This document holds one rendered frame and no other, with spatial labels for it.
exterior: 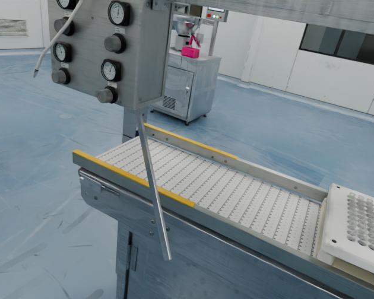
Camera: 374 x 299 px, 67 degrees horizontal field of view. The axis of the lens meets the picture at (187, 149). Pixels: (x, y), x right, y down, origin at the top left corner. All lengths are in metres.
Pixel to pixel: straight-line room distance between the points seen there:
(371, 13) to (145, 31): 0.33
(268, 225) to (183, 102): 2.68
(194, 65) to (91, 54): 2.57
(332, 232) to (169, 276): 0.45
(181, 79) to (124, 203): 2.59
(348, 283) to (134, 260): 0.55
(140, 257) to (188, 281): 0.15
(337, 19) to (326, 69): 5.16
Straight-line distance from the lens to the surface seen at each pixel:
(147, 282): 0.92
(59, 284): 1.59
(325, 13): 0.41
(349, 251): 0.58
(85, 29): 0.59
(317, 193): 0.80
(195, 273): 0.79
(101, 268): 1.62
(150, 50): 0.55
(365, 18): 0.41
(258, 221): 0.67
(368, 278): 0.63
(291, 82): 5.67
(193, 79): 3.13
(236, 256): 0.62
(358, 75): 5.54
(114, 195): 0.72
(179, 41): 3.47
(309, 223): 0.73
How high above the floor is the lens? 1.24
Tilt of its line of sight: 27 degrees down
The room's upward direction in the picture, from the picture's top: 10 degrees clockwise
